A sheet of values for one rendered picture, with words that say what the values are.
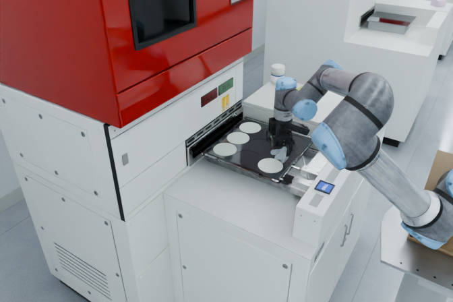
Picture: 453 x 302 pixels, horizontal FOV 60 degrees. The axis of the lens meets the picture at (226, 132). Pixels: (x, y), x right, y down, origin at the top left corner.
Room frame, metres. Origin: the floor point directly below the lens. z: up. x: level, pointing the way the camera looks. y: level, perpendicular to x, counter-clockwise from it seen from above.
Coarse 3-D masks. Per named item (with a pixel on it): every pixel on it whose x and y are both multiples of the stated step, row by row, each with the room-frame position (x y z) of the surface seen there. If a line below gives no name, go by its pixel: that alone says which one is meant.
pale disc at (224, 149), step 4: (220, 144) 1.44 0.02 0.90; (224, 144) 1.44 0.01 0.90; (228, 144) 1.44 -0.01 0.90; (232, 144) 1.44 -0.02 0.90; (216, 148) 1.40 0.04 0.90; (220, 148) 1.40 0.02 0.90; (224, 148) 1.40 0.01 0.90; (228, 148) 1.40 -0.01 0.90; (232, 148) 1.40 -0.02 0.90; (236, 148) 1.40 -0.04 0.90; (216, 152) 1.37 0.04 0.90; (220, 152) 1.37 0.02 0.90; (224, 152) 1.37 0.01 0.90; (228, 152) 1.37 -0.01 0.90; (232, 152) 1.37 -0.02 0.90
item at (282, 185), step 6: (216, 162) 1.40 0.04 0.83; (222, 162) 1.38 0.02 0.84; (228, 168) 1.37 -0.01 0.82; (234, 168) 1.35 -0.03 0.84; (246, 174) 1.32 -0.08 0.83; (252, 174) 1.30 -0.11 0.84; (258, 180) 1.29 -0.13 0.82; (264, 180) 1.27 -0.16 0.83; (276, 186) 1.24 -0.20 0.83; (282, 186) 1.23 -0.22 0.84; (288, 186) 1.21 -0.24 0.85
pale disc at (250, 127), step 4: (244, 124) 1.61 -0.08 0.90; (248, 124) 1.61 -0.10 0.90; (252, 124) 1.61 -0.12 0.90; (256, 124) 1.61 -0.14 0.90; (240, 128) 1.57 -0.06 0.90; (244, 128) 1.57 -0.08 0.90; (248, 128) 1.57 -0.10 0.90; (252, 128) 1.57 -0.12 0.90; (256, 128) 1.57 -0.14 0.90; (260, 128) 1.57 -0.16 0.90; (248, 132) 1.54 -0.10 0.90; (252, 132) 1.54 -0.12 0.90
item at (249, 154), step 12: (228, 132) 1.54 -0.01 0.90; (264, 132) 1.54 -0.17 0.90; (216, 144) 1.44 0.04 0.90; (240, 144) 1.44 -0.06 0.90; (252, 144) 1.44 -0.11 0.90; (264, 144) 1.44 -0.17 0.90; (300, 144) 1.44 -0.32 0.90; (216, 156) 1.35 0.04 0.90; (228, 156) 1.34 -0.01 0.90; (240, 156) 1.34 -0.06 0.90; (252, 156) 1.34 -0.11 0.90; (264, 156) 1.34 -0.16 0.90; (252, 168) 1.26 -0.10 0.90
